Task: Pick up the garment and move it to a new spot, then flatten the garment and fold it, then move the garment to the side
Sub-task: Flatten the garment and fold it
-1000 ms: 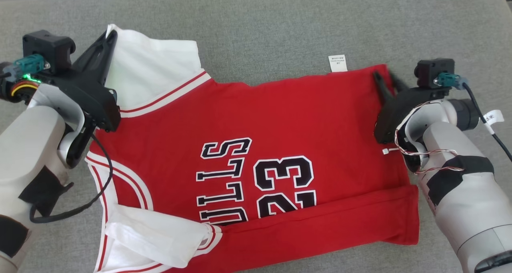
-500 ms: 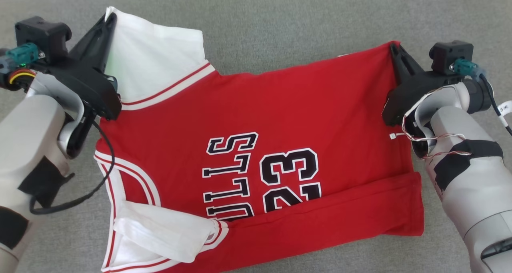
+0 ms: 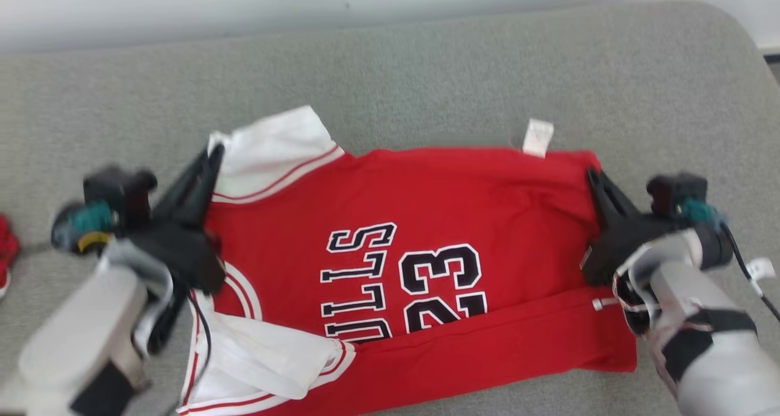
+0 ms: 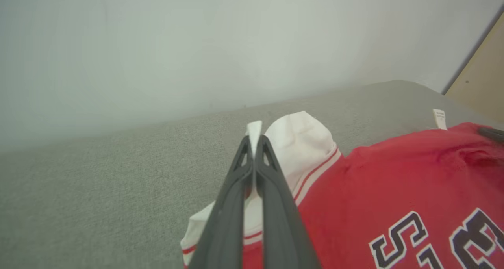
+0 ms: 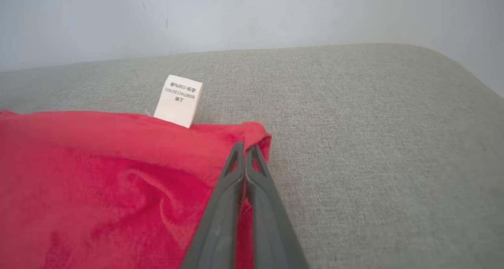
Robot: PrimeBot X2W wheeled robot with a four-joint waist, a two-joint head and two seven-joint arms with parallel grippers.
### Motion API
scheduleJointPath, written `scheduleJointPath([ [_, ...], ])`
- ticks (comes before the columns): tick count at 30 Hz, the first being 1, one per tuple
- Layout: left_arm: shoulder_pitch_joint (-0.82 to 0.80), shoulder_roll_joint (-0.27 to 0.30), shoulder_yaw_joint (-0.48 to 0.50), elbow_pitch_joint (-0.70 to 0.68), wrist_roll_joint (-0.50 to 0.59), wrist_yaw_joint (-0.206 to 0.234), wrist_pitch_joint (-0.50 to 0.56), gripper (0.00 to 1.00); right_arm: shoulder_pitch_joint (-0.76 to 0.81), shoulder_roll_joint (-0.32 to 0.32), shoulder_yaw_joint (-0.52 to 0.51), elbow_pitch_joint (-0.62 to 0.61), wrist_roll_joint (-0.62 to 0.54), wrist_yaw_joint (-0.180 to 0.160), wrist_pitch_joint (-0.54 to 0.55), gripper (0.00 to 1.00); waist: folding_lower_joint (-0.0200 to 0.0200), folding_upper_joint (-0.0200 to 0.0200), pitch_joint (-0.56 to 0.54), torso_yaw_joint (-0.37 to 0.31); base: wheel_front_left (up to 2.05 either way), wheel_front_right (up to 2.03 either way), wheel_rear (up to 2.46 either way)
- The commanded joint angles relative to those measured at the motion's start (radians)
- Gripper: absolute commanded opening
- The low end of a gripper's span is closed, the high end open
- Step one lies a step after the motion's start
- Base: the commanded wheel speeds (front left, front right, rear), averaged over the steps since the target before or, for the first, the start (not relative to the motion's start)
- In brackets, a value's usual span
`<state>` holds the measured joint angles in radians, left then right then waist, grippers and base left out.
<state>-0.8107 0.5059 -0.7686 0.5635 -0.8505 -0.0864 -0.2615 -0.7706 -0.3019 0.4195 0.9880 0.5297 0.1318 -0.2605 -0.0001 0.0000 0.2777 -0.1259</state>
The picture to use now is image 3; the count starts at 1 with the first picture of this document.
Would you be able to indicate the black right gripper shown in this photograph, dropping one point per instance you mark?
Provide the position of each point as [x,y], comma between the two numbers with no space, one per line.
[615,245]

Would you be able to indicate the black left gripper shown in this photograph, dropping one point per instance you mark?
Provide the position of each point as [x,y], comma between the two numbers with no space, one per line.
[186,251]

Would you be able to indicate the red white basketball jersey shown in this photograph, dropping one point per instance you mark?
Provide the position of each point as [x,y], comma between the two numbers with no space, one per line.
[475,197]

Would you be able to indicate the red white basketball shorts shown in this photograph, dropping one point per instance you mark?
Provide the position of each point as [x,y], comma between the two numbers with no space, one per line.
[6,245]

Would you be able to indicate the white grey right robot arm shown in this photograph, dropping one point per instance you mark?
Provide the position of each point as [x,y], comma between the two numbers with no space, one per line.
[719,367]

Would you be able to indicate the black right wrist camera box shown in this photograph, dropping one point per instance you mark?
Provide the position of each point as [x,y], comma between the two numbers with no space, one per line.
[676,193]

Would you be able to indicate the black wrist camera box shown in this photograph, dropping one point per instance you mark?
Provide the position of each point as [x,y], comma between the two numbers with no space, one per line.
[119,190]
[676,193]

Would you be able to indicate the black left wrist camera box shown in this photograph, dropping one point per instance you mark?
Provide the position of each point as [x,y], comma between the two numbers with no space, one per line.
[119,190]

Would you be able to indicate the teal right camera connector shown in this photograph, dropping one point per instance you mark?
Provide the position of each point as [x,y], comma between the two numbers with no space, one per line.
[701,212]

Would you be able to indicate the teal camera connector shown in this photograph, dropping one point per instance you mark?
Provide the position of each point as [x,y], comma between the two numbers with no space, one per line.
[85,224]
[701,212]

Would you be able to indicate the teal left camera connector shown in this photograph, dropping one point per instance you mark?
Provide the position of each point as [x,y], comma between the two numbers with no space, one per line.
[85,224]

